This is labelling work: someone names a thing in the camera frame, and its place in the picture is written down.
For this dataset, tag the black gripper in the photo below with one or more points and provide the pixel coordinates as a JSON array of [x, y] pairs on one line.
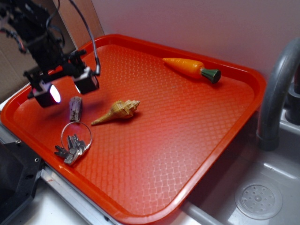
[[53, 64]]

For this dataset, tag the brown wood chip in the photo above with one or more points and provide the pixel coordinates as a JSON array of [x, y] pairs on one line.
[[75, 109]]

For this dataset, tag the tan spiral seashell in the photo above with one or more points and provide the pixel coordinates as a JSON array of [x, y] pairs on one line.
[[119, 110]]

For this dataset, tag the metal key bunch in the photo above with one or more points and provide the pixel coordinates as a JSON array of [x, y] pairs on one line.
[[72, 147]]

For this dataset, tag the red plastic tray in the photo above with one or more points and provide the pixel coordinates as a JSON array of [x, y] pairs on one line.
[[139, 170]]

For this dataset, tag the orange toy carrot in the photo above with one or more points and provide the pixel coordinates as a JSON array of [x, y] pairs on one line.
[[193, 68]]

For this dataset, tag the grey toy sink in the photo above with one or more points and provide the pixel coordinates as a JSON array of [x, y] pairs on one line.
[[250, 186]]

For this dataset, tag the grey toy faucet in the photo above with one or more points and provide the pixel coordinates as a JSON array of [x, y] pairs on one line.
[[282, 88]]

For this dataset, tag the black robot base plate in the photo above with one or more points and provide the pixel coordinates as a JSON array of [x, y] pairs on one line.
[[20, 168]]

